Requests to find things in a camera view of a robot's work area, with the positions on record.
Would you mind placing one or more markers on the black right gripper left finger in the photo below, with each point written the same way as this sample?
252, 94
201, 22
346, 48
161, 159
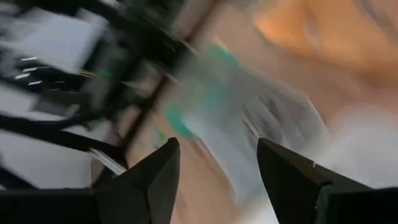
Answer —
140, 193

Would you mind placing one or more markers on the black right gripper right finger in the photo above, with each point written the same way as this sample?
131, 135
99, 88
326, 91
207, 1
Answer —
304, 193

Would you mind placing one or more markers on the white plastic bin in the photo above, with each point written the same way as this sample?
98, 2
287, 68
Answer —
367, 149

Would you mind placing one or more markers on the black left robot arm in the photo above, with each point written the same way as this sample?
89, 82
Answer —
146, 34

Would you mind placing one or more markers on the translucent green plastic bin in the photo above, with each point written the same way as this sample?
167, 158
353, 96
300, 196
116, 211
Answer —
177, 123

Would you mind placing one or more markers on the grey plastic bin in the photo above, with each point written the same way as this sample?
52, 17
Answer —
255, 124

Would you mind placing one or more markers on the orange plastic bin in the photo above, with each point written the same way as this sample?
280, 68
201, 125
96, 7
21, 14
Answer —
311, 31

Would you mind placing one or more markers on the black metal table frame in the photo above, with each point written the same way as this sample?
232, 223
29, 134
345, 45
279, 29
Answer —
146, 104

